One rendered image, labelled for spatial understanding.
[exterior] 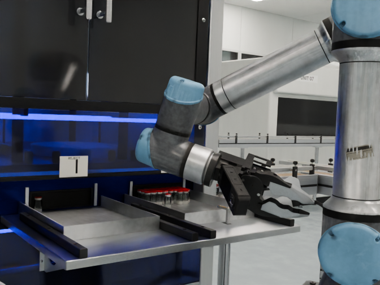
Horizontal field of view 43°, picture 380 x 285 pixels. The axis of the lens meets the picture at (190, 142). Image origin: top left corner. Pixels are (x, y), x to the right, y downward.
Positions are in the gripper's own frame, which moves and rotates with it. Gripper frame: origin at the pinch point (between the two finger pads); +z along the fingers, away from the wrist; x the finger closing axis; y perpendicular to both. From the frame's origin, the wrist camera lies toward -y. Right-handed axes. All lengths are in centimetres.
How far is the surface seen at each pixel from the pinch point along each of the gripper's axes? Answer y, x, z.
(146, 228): 11.8, 29.9, -33.2
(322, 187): 116, 63, 15
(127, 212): 23, 37, -43
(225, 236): 15.4, 26.3, -13.8
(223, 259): 69, 83, -15
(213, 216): 28.7, 32.2, -19.4
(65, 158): 23, 27, -64
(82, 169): 25, 30, -59
